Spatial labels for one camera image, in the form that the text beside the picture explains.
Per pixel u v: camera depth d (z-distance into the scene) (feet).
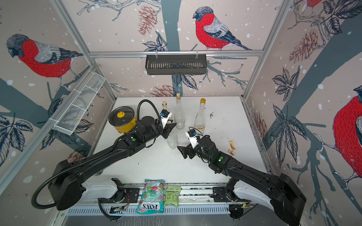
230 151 2.95
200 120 2.87
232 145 3.03
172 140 2.70
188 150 2.23
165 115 2.09
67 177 1.32
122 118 3.03
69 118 2.62
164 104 2.72
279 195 1.34
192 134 2.17
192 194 2.46
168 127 2.20
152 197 2.29
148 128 1.94
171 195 2.39
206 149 1.90
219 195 2.39
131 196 2.40
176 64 3.47
